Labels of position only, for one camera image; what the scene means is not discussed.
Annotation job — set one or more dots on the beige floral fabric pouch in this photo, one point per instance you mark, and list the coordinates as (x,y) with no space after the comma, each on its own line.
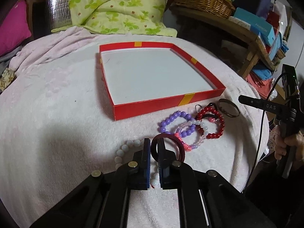
(7,77)

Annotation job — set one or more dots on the red shallow box lid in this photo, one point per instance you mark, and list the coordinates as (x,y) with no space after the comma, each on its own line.
(145,77)

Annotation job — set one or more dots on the person's right hand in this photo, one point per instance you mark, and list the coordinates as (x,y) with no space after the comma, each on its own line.
(294,141)

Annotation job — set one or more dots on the silver foil insulation mat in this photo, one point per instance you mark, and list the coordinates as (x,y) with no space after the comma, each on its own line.
(59,13)

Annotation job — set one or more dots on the grey cloth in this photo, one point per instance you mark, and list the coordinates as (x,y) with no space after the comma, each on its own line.
(5,59)

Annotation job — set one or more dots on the green clover print quilt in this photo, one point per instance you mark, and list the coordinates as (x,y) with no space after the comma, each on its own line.
(138,17)

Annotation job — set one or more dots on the woven wicker basket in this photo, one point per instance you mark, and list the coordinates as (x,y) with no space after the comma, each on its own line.
(220,8)

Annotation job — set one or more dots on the wooden shelf rack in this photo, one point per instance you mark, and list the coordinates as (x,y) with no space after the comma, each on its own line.
(255,51)

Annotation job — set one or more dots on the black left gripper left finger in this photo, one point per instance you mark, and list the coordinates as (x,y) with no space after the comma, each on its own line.
(132,164)

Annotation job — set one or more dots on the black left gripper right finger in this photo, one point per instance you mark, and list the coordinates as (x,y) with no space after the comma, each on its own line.
(173,171)

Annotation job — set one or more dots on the blue cardboard box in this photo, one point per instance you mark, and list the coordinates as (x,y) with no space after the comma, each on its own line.
(260,25)

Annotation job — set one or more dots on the magenta pillow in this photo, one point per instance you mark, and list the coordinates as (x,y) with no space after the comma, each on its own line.
(14,29)

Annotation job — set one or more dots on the pale pink fleece blanket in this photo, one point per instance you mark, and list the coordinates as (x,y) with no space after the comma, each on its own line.
(57,127)

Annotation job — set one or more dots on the silver metal bangle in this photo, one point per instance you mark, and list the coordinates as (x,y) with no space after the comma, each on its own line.
(228,108)

